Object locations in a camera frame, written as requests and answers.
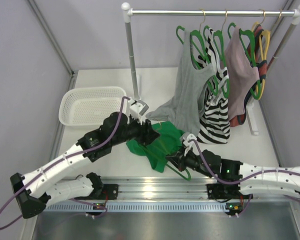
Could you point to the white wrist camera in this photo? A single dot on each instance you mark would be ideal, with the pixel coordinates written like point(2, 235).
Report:
point(188, 140)
point(137, 108)

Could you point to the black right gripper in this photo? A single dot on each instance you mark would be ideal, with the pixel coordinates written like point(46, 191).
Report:
point(179, 160)

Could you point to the black white striped top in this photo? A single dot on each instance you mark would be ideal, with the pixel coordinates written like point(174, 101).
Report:
point(214, 122)

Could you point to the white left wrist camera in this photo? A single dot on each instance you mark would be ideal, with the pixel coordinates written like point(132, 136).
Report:
point(137, 108)

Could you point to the mauve pink top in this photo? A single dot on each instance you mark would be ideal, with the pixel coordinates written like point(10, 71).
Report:
point(242, 76)

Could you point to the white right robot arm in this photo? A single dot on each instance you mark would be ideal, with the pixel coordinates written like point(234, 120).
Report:
point(236, 179)

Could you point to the metal clothes rack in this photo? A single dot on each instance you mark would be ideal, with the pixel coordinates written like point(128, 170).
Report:
point(128, 12)

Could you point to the yellow hanger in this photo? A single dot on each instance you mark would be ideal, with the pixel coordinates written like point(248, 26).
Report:
point(262, 43)

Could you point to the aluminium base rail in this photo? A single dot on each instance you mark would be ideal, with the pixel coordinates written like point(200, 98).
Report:
point(151, 194)

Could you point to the green tank top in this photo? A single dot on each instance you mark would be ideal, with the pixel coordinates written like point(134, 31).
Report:
point(137, 149)

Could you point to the grey tank top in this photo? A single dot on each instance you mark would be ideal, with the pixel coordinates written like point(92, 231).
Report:
point(185, 108)

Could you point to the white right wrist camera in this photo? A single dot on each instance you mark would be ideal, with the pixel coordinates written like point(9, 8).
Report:
point(188, 140)

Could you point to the white plastic basket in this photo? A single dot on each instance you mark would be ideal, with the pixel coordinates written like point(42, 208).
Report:
point(89, 106)

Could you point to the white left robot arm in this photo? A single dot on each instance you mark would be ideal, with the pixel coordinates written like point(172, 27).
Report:
point(44, 186)

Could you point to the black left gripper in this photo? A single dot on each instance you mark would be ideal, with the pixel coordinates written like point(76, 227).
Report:
point(148, 132)

